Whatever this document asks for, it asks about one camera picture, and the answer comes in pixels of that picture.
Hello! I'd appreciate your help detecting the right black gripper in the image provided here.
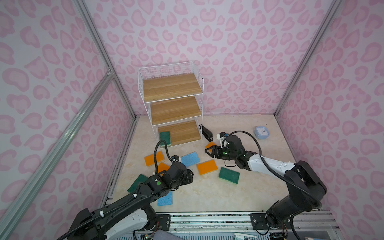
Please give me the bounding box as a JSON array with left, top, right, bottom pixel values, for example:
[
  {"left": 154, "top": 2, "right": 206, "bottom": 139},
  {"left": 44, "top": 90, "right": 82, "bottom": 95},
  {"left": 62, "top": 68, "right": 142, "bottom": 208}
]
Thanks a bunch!
[{"left": 204, "top": 145, "right": 238, "bottom": 161}]

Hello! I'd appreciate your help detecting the green sponge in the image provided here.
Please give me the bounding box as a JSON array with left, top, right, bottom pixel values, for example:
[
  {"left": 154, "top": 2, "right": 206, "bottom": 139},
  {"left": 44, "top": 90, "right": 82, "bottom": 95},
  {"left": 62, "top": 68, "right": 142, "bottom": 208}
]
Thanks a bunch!
[
  {"left": 160, "top": 131, "right": 172, "bottom": 147},
  {"left": 128, "top": 174, "right": 148, "bottom": 193},
  {"left": 219, "top": 167, "right": 240, "bottom": 184}
]

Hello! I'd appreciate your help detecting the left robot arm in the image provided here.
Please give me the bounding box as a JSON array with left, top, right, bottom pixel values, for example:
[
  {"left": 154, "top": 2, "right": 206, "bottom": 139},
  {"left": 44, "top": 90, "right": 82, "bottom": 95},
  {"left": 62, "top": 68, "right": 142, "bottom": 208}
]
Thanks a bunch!
[{"left": 59, "top": 140, "right": 194, "bottom": 240}]

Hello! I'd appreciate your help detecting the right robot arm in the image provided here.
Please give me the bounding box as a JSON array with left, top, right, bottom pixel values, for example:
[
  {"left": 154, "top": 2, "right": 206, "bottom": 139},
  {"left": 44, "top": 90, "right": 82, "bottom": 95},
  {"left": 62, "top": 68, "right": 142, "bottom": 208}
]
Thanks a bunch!
[{"left": 205, "top": 131, "right": 328, "bottom": 229}]

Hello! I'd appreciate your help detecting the orange sponge back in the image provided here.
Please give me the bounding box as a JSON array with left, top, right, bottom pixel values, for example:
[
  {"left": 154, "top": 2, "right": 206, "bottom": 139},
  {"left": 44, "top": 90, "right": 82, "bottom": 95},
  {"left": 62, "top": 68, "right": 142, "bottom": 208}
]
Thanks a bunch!
[{"left": 205, "top": 142, "right": 216, "bottom": 153}]

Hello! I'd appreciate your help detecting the orange sponge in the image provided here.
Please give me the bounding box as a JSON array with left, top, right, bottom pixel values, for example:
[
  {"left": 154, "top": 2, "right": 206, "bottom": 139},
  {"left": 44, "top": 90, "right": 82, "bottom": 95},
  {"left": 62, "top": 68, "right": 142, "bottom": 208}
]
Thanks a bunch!
[
  {"left": 158, "top": 162, "right": 170, "bottom": 173},
  {"left": 144, "top": 151, "right": 165, "bottom": 167},
  {"left": 197, "top": 160, "right": 218, "bottom": 176},
  {"left": 205, "top": 142, "right": 216, "bottom": 153}
]

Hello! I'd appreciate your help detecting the black stapler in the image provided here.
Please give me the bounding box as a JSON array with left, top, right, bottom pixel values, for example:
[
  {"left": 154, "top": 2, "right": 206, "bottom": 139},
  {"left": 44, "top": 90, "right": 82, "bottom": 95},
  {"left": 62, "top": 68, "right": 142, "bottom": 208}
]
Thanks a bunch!
[{"left": 200, "top": 125, "right": 214, "bottom": 142}]

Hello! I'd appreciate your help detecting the orange sponge centre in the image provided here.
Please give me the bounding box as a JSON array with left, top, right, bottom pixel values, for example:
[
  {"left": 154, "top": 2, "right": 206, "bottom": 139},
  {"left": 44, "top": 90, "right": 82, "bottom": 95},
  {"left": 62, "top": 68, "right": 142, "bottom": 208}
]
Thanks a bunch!
[{"left": 197, "top": 160, "right": 218, "bottom": 176}]

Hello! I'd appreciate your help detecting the blue sponge centre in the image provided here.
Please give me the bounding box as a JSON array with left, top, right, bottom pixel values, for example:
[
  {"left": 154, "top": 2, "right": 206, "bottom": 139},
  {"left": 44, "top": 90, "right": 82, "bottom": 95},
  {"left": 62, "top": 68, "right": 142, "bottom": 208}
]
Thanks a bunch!
[{"left": 181, "top": 152, "right": 200, "bottom": 168}]

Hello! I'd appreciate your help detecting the blue sponge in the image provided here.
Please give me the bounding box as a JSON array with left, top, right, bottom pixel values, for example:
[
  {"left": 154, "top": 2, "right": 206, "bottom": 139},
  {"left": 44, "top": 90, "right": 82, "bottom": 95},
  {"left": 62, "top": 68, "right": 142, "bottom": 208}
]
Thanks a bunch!
[
  {"left": 181, "top": 152, "right": 200, "bottom": 168},
  {"left": 158, "top": 191, "right": 173, "bottom": 207}
]

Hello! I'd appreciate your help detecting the blue sponge near front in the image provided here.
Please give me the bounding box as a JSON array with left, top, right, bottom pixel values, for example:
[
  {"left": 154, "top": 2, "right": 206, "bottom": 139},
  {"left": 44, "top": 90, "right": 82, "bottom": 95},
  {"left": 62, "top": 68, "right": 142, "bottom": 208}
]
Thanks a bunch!
[{"left": 158, "top": 191, "right": 173, "bottom": 207}]

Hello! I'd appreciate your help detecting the orange sponge far left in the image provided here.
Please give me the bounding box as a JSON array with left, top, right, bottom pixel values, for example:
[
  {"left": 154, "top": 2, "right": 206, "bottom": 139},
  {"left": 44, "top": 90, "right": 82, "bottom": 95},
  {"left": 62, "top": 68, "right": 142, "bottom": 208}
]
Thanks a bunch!
[{"left": 144, "top": 151, "right": 165, "bottom": 167}]

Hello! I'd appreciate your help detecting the light blue round container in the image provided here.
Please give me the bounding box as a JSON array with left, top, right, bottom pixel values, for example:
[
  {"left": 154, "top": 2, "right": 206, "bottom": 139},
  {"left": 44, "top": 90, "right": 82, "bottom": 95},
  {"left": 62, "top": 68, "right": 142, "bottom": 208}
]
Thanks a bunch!
[{"left": 254, "top": 126, "right": 270, "bottom": 140}]

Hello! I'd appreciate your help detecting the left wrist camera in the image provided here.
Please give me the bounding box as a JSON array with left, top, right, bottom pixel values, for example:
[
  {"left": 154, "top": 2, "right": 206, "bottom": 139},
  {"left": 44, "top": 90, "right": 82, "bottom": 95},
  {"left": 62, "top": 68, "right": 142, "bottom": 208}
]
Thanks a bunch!
[{"left": 171, "top": 155, "right": 180, "bottom": 163}]

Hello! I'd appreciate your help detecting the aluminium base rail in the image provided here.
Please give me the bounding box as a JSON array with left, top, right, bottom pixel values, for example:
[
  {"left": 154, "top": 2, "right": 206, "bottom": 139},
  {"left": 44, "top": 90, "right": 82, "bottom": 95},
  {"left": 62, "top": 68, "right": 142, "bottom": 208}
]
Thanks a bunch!
[{"left": 158, "top": 210, "right": 344, "bottom": 240}]

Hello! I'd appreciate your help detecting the white wire wooden shelf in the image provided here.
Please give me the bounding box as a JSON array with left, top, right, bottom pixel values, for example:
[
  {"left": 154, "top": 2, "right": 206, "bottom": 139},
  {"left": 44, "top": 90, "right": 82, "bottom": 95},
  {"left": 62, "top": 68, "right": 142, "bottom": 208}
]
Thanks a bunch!
[{"left": 138, "top": 61, "right": 205, "bottom": 146}]

